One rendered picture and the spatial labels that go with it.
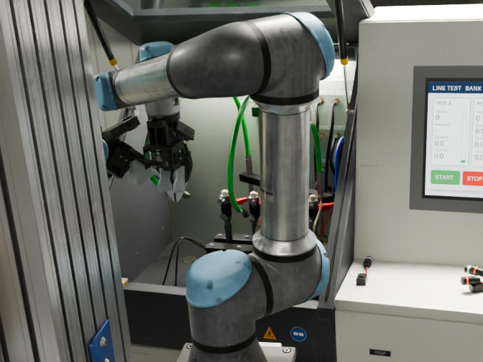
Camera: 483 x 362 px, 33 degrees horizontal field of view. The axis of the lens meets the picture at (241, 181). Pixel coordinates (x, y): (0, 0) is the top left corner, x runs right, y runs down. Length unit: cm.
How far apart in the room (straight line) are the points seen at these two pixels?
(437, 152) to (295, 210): 67
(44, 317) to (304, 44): 57
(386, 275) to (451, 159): 32
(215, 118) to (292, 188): 105
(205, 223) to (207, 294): 117
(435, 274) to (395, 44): 56
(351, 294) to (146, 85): 75
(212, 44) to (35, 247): 42
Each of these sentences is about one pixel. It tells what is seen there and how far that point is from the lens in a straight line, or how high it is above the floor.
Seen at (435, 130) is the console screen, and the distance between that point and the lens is 200.
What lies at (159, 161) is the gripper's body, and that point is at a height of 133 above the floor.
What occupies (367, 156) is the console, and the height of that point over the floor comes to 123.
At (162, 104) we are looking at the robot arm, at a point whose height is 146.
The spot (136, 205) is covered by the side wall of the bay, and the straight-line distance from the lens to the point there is 238.
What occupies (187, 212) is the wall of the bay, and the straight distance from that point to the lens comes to 255.
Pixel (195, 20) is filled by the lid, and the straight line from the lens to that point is 220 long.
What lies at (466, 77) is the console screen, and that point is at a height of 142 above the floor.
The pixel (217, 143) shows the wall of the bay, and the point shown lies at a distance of 243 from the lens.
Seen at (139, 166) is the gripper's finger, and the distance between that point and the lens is 201.
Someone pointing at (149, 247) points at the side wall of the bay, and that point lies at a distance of 247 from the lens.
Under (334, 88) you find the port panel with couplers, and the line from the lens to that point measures 227.
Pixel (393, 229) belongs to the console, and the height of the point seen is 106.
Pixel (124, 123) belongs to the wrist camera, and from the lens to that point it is 201.
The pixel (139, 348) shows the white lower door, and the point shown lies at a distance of 216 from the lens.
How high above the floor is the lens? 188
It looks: 20 degrees down
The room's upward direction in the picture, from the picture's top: 5 degrees counter-clockwise
